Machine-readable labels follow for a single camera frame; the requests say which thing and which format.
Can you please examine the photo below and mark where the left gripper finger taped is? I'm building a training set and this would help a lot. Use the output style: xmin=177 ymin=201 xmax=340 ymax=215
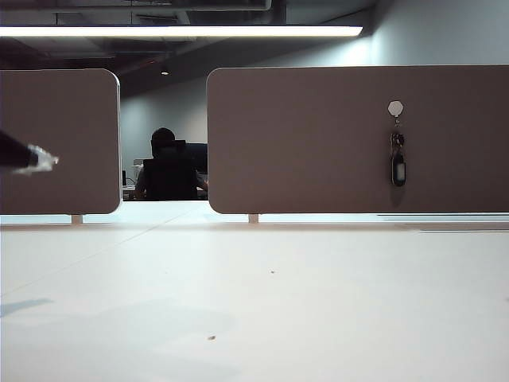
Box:
xmin=0 ymin=129 xmax=60 ymax=176

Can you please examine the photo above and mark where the bunch of keys with fob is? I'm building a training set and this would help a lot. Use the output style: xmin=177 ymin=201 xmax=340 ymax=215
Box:
xmin=389 ymin=129 xmax=409 ymax=187

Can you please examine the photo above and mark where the left grey desk partition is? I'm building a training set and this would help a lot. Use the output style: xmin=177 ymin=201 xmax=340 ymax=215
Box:
xmin=0 ymin=68 xmax=122 ymax=215

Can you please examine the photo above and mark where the grey desk partition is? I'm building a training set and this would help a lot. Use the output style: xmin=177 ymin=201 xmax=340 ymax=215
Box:
xmin=206 ymin=64 xmax=509 ymax=215
xmin=0 ymin=68 xmax=122 ymax=215

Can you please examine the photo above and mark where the white background desk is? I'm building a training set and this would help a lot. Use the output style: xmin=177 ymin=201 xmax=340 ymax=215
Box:
xmin=120 ymin=183 xmax=210 ymax=201

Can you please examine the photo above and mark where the seated person dark hair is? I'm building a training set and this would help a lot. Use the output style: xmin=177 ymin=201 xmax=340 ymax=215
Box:
xmin=134 ymin=127 xmax=210 ymax=200

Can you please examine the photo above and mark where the black office chair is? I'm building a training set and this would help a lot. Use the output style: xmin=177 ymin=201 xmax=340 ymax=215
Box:
xmin=142 ymin=138 xmax=200 ymax=201

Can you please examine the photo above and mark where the dark computer monitor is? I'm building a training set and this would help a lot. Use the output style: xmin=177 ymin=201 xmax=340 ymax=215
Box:
xmin=184 ymin=142 xmax=209 ymax=177

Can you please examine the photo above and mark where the long ceiling light strip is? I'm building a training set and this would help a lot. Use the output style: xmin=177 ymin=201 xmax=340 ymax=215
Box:
xmin=0 ymin=25 xmax=364 ymax=38

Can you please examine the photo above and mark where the right grey desk partition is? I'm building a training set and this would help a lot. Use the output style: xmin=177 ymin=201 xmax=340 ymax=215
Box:
xmin=206 ymin=64 xmax=509 ymax=215

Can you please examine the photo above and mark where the white adhesive wall hook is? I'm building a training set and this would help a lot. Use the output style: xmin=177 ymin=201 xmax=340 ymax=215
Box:
xmin=387 ymin=99 xmax=407 ymax=129

